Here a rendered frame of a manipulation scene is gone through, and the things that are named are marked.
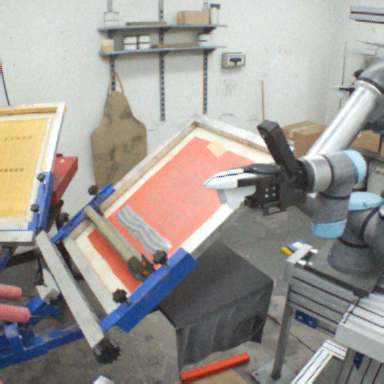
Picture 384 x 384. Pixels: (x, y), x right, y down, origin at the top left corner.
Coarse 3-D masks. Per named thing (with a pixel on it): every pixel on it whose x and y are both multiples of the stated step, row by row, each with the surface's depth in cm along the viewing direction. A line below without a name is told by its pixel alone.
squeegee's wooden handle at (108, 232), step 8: (88, 208) 141; (88, 216) 138; (96, 216) 134; (96, 224) 131; (104, 224) 129; (104, 232) 126; (112, 232) 124; (112, 240) 121; (120, 240) 121; (120, 248) 117; (128, 248) 117; (128, 256) 112; (136, 256) 117; (136, 264) 114
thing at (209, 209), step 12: (228, 156) 140; (240, 156) 137; (228, 168) 136; (216, 204) 126; (204, 216) 125; (156, 228) 132; (192, 228) 124; (132, 240) 133; (180, 240) 122; (144, 252) 126; (168, 252) 121; (120, 264) 128; (144, 264) 122; (120, 276) 124; (132, 276) 121; (132, 288) 118
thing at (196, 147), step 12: (192, 144) 157; (204, 144) 153; (180, 156) 155; (204, 156) 147; (168, 168) 153; (156, 180) 151; (144, 192) 149; (132, 204) 148; (108, 216) 150; (144, 216) 139; (96, 228) 148; (120, 228) 141; (96, 240) 143; (108, 252) 135
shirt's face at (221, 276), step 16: (208, 256) 173; (224, 256) 172; (192, 272) 161; (208, 272) 161; (224, 272) 161; (240, 272) 161; (256, 272) 161; (176, 288) 151; (192, 288) 152; (208, 288) 151; (224, 288) 151; (240, 288) 151; (256, 288) 151; (160, 304) 142; (176, 304) 143; (192, 304) 143; (208, 304) 143; (176, 320) 134
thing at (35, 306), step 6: (60, 294) 122; (36, 300) 121; (42, 300) 120; (60, 300) 123; (30, 306) 121; (36, 306) 119; (42, 306) 120; (54, 306) 122; (30, 312) 119; (36, 312) 119; (42, 312) 120; (30, 318) 118; (36, 318) 120; (36, 324) 121
